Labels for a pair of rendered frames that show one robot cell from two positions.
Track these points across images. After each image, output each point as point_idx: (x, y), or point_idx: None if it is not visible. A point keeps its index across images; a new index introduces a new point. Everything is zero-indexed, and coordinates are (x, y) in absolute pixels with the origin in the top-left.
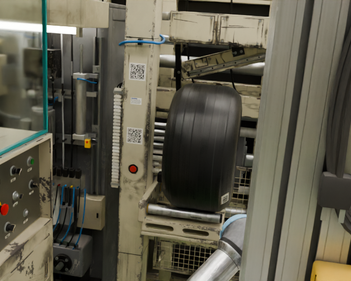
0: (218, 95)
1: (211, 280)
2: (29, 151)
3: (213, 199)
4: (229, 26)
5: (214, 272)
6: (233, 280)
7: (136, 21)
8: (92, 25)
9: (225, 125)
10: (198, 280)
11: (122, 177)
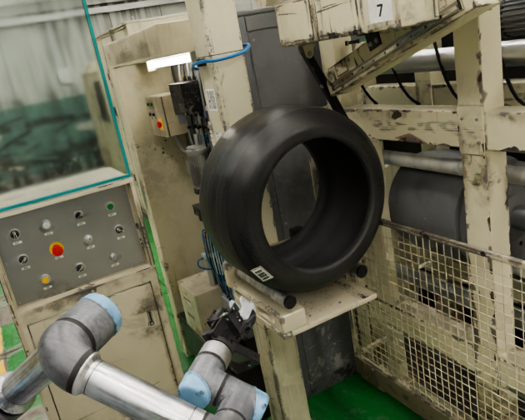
0: (254, 124)
1: (32, 361)
2: (107, 196)
3: (246, 272)
4: (322, 8)
5: (37, 352)
6: (437, 409)
7: (197, 37)
8: (182, 50)
9: (233, 170)
10: (29, 356)
11: None
